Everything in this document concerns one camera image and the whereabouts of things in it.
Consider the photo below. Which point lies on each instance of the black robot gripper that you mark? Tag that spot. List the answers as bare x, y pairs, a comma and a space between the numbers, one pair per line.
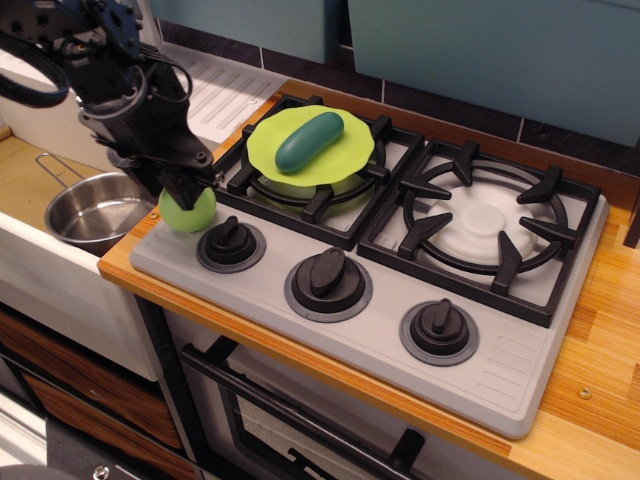
150, 141

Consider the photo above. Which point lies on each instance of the light green toy pear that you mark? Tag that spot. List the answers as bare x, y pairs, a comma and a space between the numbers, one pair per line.
188, 221

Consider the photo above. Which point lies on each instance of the dark green toy cucumber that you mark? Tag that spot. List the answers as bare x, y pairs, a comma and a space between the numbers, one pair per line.
308, 141

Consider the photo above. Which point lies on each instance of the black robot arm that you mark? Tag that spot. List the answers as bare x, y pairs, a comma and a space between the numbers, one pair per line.
133, 98

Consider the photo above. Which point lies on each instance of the small stainless steel pot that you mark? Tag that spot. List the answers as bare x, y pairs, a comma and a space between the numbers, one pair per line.
95, 213

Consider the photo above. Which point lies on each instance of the light green plastic plate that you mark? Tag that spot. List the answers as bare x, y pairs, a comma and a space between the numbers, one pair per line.
343, 158

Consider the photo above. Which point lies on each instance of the black left stove knob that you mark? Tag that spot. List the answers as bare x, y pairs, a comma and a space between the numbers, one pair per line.
231, 247

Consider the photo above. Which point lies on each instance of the black stove knob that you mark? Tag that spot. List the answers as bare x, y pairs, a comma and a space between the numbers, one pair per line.
439, 333
231, 247
329, 287

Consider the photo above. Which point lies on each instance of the white left burner cap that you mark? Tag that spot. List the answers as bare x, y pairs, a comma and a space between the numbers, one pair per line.
317, 204

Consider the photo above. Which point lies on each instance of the white burner cap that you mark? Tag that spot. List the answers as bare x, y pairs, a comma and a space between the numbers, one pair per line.
317, 204
480, 213

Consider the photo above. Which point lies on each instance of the black middle stove knob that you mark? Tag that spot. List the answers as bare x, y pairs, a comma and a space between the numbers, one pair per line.
329, 287

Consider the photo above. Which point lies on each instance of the wood grain drawer front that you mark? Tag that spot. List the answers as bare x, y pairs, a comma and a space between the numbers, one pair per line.
95, 396

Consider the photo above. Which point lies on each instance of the toy oven door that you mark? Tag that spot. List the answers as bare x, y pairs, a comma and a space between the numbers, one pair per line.
284, 424

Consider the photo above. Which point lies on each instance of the black right stove knob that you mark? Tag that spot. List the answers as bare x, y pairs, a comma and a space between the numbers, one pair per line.
439, 333

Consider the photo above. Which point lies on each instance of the white right burner cap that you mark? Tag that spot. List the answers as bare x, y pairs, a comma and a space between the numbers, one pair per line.
480, 213

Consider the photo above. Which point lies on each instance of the grey toy stove top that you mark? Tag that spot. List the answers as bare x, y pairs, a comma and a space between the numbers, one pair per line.
499, 387

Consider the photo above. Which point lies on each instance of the black right burner grate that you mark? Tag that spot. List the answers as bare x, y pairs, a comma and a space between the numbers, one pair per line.
528, 289

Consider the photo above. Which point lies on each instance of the black oven door handle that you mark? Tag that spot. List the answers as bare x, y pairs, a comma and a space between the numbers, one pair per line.
215, 367

